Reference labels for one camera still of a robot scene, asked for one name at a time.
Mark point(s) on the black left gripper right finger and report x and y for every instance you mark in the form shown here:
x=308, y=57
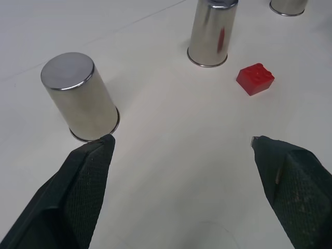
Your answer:
x=295, y=192

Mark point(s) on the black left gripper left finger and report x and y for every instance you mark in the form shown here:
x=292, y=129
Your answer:
x=75, y=192

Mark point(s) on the stainless steel cup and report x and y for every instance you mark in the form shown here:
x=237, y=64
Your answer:
x=211, y=33
x=81, y=98
x=287, y=6

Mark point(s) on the red toy building block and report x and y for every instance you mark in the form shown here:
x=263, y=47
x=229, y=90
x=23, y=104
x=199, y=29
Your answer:
x=255, y=79

